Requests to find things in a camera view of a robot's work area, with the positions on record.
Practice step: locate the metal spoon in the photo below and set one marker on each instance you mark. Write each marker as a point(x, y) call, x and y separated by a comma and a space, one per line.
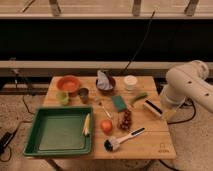
point(104, 109)

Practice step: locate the dark bowl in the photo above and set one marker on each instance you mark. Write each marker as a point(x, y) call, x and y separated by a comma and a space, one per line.
point(112, 81)

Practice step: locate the orange fruit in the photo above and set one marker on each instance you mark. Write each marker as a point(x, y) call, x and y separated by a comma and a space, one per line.
point(106, 126)

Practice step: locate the white dish brush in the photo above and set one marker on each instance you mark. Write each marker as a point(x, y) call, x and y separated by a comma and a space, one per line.
point(112, 143)

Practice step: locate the dark metal cup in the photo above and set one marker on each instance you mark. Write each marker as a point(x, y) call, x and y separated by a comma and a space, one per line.
point(84, 95)

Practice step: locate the bunch of dark grapes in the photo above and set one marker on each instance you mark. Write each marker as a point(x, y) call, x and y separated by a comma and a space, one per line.
point(125, 120)

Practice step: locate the orange bowl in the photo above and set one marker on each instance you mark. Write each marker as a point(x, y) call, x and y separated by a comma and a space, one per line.
point(68, 83)

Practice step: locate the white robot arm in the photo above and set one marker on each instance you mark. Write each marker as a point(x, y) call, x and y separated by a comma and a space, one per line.
point(183, 81)

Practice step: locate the grey crumpled cloth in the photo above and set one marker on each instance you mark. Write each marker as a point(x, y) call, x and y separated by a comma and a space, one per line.
point(103, 81)

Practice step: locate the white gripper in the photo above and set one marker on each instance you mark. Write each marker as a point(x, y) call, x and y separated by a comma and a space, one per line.
point(160, 112)

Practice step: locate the white round container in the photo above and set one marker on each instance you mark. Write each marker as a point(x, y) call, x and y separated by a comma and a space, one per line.
point(130, 82)

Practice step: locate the green plastic tray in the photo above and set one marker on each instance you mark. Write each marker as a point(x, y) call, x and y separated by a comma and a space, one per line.
point(57, 132)

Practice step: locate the green plastic cup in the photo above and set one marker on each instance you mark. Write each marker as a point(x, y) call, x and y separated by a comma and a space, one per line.
point(62, 98)

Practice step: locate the green sponge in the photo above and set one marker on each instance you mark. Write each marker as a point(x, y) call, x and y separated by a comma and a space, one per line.
point(119, 103)

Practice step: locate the black power adapter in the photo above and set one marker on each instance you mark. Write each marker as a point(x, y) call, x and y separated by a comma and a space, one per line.
point(5, 140)

